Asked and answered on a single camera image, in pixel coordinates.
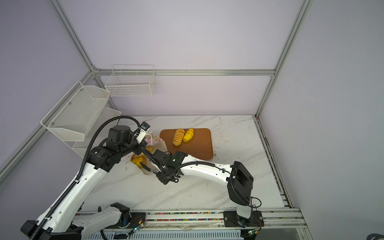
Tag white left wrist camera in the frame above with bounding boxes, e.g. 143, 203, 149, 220
135, 122, 150, 144

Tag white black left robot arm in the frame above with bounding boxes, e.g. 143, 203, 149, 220
21, 122, 150, 240

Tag white wire wall basket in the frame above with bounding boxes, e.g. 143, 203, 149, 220
105, 65, 157, 97

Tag white mesh wall shelf upper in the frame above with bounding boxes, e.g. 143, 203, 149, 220
41, 82, 110, 142

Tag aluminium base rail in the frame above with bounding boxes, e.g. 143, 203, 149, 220
70, 207, 313, 240

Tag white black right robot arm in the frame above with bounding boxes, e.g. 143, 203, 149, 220
140, 150, 254, 228

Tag cartoon animal paper gift bag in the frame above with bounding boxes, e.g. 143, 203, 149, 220
127, 132, 169, 176

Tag yellow striped shell fake bread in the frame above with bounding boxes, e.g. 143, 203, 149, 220
131, 154, 147, 168

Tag yellow oblong fake bread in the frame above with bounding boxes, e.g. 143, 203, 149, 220
183, 128, 194, 143

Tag brown rectangular tray mat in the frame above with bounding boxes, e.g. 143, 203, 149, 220
160, 128, 214, 161

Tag white mesh wall shelf lower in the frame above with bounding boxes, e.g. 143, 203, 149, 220
71, 107, 122, 159

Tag white mesh wall shelf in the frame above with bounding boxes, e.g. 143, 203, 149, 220
41, 82, 110, 142
71, 107, 122, 159

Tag yellow ridged fake bread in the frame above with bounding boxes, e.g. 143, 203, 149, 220
172, 129, 185, 147

